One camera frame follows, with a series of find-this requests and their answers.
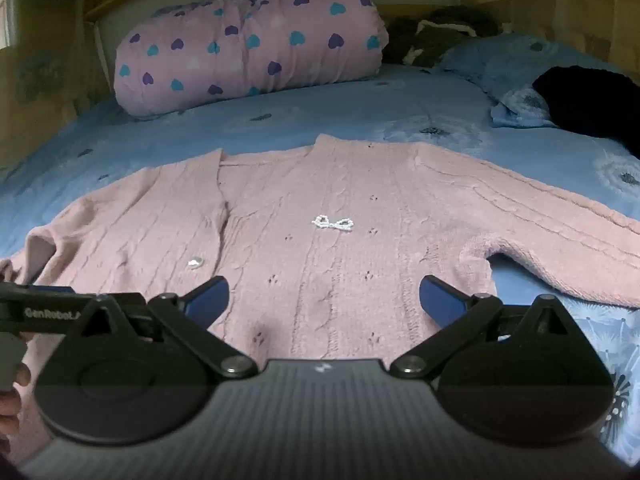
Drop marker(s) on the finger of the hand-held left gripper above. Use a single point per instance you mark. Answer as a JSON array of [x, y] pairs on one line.
[[60, 289]]

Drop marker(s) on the person's left hand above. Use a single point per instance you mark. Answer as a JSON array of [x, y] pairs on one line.
[[10, 410]]

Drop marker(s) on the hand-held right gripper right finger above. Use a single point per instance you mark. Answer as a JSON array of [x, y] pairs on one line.
[[440, 302]]

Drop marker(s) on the black cloth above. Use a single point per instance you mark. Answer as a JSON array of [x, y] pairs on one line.
[[590, 105]]

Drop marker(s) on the pink heart print quilt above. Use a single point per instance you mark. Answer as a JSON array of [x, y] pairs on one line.
[[225, 60]]

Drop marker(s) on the dark brown and white cloth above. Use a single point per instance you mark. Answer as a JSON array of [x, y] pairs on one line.
[[425, 40]]

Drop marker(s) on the pink knit cardigan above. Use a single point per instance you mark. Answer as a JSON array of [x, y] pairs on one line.
[[325, 260]]

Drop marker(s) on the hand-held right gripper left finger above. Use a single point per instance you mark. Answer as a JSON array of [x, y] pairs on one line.
[[207, 300]]

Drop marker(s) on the blue pillow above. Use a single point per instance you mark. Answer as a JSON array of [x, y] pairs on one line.
[[500, 65]]

